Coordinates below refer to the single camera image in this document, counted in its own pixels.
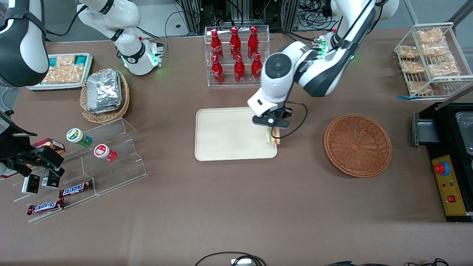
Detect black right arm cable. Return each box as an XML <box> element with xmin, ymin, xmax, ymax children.
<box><xmin>44</xmin><ymin>6</ymin><xmax>89</xmax><ymax>37</ymax></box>

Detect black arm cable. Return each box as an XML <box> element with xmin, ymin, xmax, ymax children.
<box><xmin>280</xmin><ymin>100</ymin><xmax>309</xmax><ymax>139</ymax></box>
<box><xmin>44</xmin><ymin>6</ymin><xmax>89</xmax><ymax>37</ymax></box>

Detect clear bag of pastry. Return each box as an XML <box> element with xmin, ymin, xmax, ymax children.
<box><xmin>416</xmin><ymin>29</ymin><xmax>444</xmax><ymax>44</ymax></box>
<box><xmin>421</xmin><ymin>42</ymin><xmax>448</xmax><ymax>58</ymax></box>
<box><xmin>400</xmin><ymin>60</ymin><xmax>425</xmax><ymax>74</ymax></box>
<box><xmin>406</xmin><ymin>81</ymin><xmax>433</xmax><ymax>95</ymax></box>
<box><xmin>398</xmin><ymin>45</ymin><xmax>420</xmax><ymax>59</ymax></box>
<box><xmin>427</xmin><ymin>55</ymin><xmax>460</xmax><ymax>78</ymax></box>

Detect silver foil packet stack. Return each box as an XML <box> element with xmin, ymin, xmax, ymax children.
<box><xmin>86</xmin><ymin>69</ymin><xmax>123</xmax><ymax>114</ymax></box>

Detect white plastic snack tray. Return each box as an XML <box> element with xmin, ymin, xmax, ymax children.
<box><xmin>27</xmin><ymin>53</ymin><xmax>95</xmax><ymax>91</ymax></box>

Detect clear acrylic bottle rack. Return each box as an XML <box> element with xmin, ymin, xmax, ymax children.
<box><xmin>204</xmin><ymin>25</ymin><xmax>270</xmax><ymax>87</ymax></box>

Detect round brown wicker basket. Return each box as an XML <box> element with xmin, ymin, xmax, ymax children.
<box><xmin>324</xmin><ymin>114</ymin><xmax>393</xmax><ymax>178</ymax></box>

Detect black cable bundle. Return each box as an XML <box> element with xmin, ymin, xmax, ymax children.
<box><xmin>325</xmin><ymin>258</ymin><xmax>450</xmax><ymax>266</ymax></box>

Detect clear plastic container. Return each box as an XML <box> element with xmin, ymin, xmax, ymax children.
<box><xmin>455</xmin><ymin>111</ymin><xmax>473</xmax><ymax>156</ymax></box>

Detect beige rectangular serving tray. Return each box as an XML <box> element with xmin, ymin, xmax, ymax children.
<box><xmin>195</xmin><ymin>106</ymin><xmax>278</xmax><ymax>162</ymax></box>

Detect yellow control panel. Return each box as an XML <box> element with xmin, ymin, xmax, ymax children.
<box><xmin>431</xmin><ymin>154</ymin><xmax>468</xmax><ymax>216</ymax></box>

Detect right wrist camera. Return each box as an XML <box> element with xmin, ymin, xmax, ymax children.
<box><xmin>33</xmin><ymin>146</ymin><xmax>64</xmax><ymax>169</ymax></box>

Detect white wire rack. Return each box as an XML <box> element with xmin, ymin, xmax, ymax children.
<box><xmin>394</xmin><ymin>22</ymin><xmax>473</xmax><ymax>100</ymax></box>

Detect small black box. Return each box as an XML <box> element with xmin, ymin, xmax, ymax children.
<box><xmin>41</xmin><ymin>170</ymin><xmax>61</xmax><ymax>189</ymax></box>
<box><xmin>21</xmin><ymin>174</ymin><xmax>40</xmax><ymax>194</ymax></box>

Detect aluminium frame rack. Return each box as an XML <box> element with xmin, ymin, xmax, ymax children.
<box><xmin>177</xmin><ymin>0</ymin><xmax>300</xmax><ymax>34</ymax></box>

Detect black looped floor cable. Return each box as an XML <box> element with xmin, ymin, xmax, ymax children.
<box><xmin>194</xmin><ymin>252</ymin><xmax>267</xmax><ymax>266</ymax></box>

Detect tangled background cables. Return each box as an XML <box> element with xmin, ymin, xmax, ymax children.
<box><xmin>297</xmin><ymin>0</ymin><xmax>335</xmax><ymax>31</ymax></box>

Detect red cola bottle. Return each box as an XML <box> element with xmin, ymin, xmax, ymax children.
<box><xmin>230</xmin><ymin>27</ymin><xmax>241</xmax><ymax>59</ymax></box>
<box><xmin>211</xmin><ymin>30</ymin><xmax>224</xmax><ymax>61</ymax></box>
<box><xmin>211</xmin><ymin>55</ymin><xmax>224</xmax><ymax>85</ymax></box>
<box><xmin>248</xmin><ymin>26</ymin><xmax>259</xmax><ymax>59</ymax></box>
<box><xmin>234</xmin><ymin>55</ymin><xmax>246</xmax><ymax>83</ymax></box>
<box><xmin>251</xmin><ymin>53</ymin><xmax>262</xmax><ymax>82</ymax></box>

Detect light oval wicker basket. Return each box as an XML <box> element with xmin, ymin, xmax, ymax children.
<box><xmin>80</xmin><ymin>68</ymin><xmax>130</xmax><ymax>124</ymax></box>

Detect brown red snack box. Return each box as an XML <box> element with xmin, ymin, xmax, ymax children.
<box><xmin>31</xmin><ymin>138</ymin><xmax>66</xmax><ymax>156</ymax></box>

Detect clear acrylic stepped stand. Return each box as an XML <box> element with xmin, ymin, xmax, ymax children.
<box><xmin>13</xmin><ymin>117</ymin><xmax>149</xmax><ymax>223</ymax></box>

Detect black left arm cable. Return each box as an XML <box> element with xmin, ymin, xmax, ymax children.
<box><xmin>280</xmin><ymin>100</ymin><xmax>309</xmax><ymax>139</ymax></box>

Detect green snack can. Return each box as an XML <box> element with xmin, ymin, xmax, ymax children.
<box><xmin>66</xmin><ymin>128</ymin><xmax>93</xmax><ymax>148</ymax></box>

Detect red snack can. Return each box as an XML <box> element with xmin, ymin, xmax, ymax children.
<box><xmin>93</xmin><ymin>144</ymin><xmax>118</xmax><ymax>163</ymax></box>

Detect black yellow control box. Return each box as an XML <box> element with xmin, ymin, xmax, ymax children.
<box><xmin>412</xmin><ymin>102</ymin><xmax>473</xmax><ymax>223</ymax></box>

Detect snickers bar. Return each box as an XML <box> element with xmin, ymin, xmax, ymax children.
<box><xmin>59</xmin><ymin>180</ymin><xmax>94</xmax><ymax>199</ymax></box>
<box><xmin>27</xmin><ymin>199</ymin><xmax>65</xmax><ymax>216</ymax></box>

